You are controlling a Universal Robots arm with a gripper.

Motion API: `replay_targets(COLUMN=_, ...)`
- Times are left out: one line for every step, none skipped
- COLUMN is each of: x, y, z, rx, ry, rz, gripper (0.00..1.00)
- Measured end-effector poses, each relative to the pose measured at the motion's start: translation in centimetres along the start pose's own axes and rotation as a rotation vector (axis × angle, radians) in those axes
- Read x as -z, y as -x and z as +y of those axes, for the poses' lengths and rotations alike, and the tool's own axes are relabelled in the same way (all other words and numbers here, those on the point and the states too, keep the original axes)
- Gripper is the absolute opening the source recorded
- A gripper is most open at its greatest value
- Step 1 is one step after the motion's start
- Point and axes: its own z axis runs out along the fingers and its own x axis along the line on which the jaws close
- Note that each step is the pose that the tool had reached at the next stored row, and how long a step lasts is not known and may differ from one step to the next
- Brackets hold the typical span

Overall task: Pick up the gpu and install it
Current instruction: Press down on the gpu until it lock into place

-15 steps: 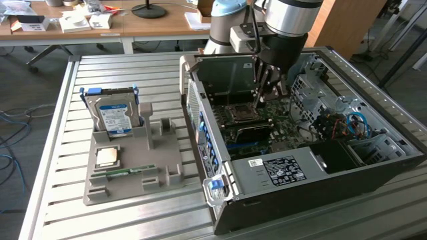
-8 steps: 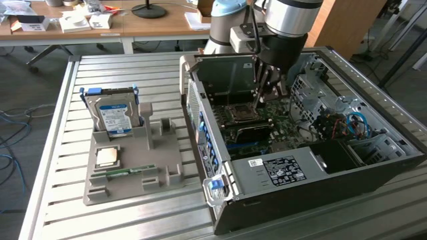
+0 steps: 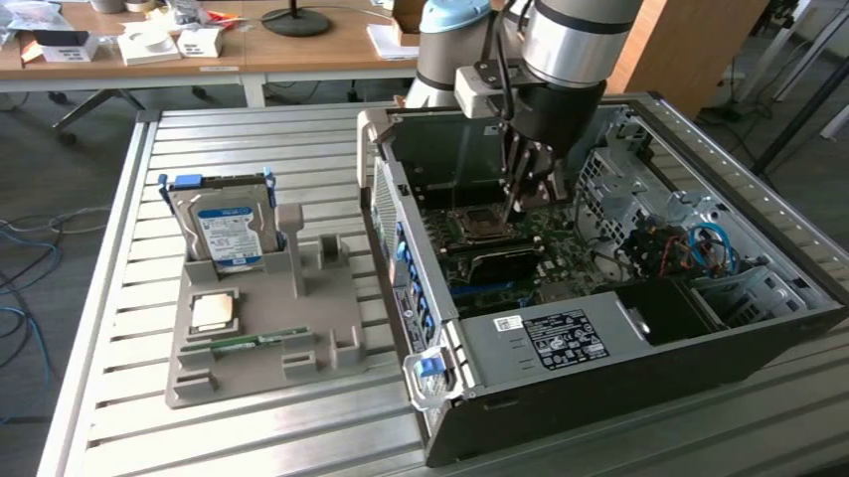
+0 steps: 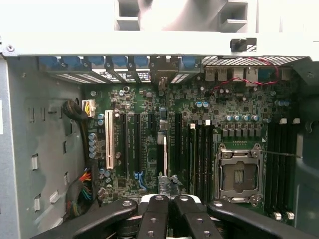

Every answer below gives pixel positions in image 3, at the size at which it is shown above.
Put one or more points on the black round lamp base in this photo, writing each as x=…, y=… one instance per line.
x=296, y=25

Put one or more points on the silver metal disk bay cage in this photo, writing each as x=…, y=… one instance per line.
x=617, y=199

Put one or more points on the white box with tape roll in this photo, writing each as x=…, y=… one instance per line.
x=149, y=54

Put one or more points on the blue case latch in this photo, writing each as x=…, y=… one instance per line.
x=428, y=368

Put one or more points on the wooden desk white frame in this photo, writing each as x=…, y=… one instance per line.
x=318, y=54
x=99, y=69

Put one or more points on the black metal pole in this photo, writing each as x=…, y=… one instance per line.
x=796, y=119

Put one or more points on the wheeled desk foot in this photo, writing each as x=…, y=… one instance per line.
x=86, y=107

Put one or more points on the clear plastic bag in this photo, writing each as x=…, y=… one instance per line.
x=34, y=15

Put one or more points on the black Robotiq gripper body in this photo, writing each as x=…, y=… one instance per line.
x=571, y=114

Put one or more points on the blue expansion slot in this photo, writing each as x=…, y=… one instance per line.
x=485, y=287

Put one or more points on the brown cardboard box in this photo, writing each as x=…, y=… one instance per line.
x=405, y=15

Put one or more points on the metal CPU socket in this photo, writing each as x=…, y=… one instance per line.
x=479, y=223

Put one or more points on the white box black lid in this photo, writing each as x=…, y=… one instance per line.
x=66, y=52

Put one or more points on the black Nvidia graphics card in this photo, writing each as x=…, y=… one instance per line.
x=497, y=261

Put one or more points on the grey power supply unit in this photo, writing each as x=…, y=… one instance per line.
x=504, y=358

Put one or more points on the small white carton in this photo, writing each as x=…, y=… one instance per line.
x=200, y=47

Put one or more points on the grey plastic parts rack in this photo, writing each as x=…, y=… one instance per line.
x=266, y=367

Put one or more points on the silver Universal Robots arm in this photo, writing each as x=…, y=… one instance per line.
x=577, y=45

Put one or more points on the open black PC case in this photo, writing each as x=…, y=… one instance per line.
x=597, y=397

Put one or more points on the green Dell motherboard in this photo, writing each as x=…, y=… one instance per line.
x=564, y=238

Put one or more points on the hard disk in blue caddy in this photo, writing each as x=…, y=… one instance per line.
x=226, y=233

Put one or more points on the grey chipset heatsink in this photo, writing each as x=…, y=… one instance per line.
x=557, y=293

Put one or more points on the silver CPU chip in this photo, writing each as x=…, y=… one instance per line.
x=214, y=313

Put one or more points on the green RAM stick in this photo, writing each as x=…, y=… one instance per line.
x=260, y=340

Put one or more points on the white paper stack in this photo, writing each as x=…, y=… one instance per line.
x=392, y=45

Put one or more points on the wooden cabinet panel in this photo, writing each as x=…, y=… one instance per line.
x=703, y=49

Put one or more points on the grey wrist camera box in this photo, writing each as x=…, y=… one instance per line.
x=475, y=92

